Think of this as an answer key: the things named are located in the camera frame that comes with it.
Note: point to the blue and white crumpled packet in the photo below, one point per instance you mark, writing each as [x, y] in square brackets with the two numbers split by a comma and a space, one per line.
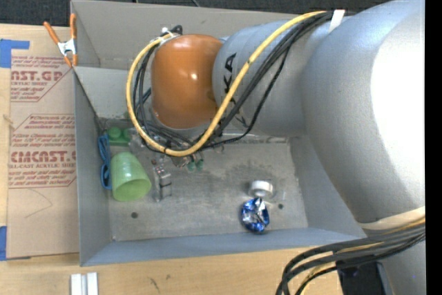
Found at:
[255, 216]

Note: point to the brown cardboard board red print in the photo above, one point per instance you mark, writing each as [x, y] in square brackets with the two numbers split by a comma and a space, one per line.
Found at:
[41, 210]

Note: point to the light green plastic cup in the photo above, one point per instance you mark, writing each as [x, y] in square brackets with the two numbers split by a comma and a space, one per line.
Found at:
[130, 178]

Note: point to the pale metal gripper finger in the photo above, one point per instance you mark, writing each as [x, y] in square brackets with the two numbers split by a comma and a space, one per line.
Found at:
[157, 188]
[166, 186]

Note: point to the grey metal bin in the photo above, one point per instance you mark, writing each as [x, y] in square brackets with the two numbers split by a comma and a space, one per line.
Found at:
[207, 193]

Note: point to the green toy building block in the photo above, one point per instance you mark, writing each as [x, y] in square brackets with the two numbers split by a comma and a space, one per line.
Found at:
[117, 136]

